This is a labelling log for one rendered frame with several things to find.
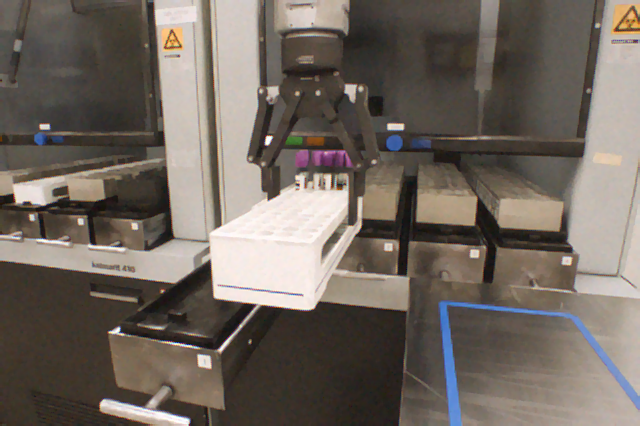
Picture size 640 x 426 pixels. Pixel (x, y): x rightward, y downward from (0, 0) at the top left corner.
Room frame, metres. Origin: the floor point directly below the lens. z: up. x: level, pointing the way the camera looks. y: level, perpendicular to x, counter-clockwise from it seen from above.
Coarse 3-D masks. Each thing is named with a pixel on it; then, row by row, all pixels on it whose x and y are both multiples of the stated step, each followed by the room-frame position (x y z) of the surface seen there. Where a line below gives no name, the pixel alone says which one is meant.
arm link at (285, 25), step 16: (288, 0) 0.47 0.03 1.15; (304, 0) 0.46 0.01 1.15; (320, 0) 0.46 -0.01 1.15; (336, 0) 0.47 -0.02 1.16; (288, 16) 0.47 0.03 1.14; (304, 16) 0.46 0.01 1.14; (320, 16) 0.46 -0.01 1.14; (336, 16) 0.47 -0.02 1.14; (288, 32) 0.48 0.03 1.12; (304, 32) 0.47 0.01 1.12; (320, 32) 0.47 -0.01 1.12; (336, 32) 0.48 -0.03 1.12
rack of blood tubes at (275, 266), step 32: (288, 192) 0.55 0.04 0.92; (320, 192) 0.55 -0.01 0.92; (256, 224) 0.37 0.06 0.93; (288, 224) 0.37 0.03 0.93; (320, 224) 0.38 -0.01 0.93; (224, 256) 0.33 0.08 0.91; (256, 256) 0.32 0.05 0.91; (288, 256) 0.32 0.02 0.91; (320, 256) 0.34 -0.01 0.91; (224, 288) 0.33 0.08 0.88; (288, 288) 0.32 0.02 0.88; (320, 288) 0.34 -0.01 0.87
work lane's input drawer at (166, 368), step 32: (192, 288) 0.49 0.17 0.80; (128, 320) 0.37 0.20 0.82; (160, 320) 0.38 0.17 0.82; (192, 320) 0.38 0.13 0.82; (224, 320) 0.38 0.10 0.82; (256, 320) 0.42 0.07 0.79; (128, 352) 0.36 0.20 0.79; (160, 352) 0.35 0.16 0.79; (192, 352) 0.34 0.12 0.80; (224, 352) 0.34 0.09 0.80; (128, 384) 0.36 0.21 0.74; (160, 384) 0.35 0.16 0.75; (192, 384) 0.34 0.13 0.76; (224, 384) 0.34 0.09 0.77; (128, 416) 0.31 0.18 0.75; (160, 416) 0.31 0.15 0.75
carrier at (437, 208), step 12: (420, 192) 0.76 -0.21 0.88; (432, 192) 0.76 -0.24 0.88; (420, 204) 0.75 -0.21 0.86; (432, 204) 0.74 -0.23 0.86; (444, 204) 0.74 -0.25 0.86; (456, 204) 0.73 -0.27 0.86; (468, 204) 0.73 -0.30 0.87; (420, 216) 0.75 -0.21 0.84; (432, 216) 0.74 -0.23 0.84; (444, 216) 0.74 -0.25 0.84; (456, 216) 0.73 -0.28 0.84; (468, 216) 0.73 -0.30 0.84
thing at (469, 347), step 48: (432, 288) 0.45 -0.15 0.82; (480, 288) 0.45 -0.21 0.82; (528, 288) 0.45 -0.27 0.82; (432, 336) 0.34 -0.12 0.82; (480, 336) 0.34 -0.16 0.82; (528, 336) 0.34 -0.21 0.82; (576, 336) 0.34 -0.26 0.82; (624, 336) 0.33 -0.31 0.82; (432, 384) 0.27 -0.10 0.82; (480, 384) 0.27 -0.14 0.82; (528, 384) 0.27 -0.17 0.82; (576, 384) 0.26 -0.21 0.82; (624, 384) 0.26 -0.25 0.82
